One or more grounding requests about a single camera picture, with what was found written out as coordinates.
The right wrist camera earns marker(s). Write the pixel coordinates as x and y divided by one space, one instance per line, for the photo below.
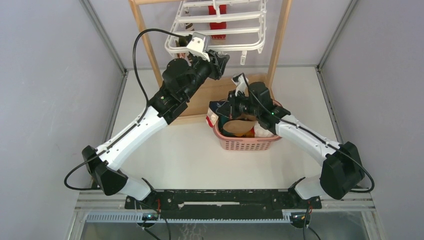
241 83

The mustard yellow sock in basket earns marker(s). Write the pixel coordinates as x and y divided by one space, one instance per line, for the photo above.
248 134

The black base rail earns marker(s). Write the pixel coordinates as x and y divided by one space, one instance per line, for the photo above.
223 204

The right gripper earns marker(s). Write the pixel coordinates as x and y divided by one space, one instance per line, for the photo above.
233 99

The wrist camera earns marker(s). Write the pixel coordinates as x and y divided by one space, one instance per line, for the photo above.
198 45
241 83

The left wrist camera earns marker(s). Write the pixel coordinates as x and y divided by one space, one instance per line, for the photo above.
198 45

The tan brown sock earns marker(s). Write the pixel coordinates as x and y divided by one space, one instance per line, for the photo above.
240 125

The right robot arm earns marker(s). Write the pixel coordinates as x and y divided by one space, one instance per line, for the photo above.
341 168

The white plastic clip hanger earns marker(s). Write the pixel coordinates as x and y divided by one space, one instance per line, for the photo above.
233 25

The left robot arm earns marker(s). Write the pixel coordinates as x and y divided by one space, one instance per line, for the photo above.
181 81

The navy blue sock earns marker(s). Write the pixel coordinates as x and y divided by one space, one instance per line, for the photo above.
212 119

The wooden hanger stand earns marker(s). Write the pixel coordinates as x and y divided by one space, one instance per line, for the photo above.
212 90

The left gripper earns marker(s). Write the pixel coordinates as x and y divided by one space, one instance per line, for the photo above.
217 63

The pink laundry basket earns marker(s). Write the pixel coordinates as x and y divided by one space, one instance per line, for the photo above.
233 143

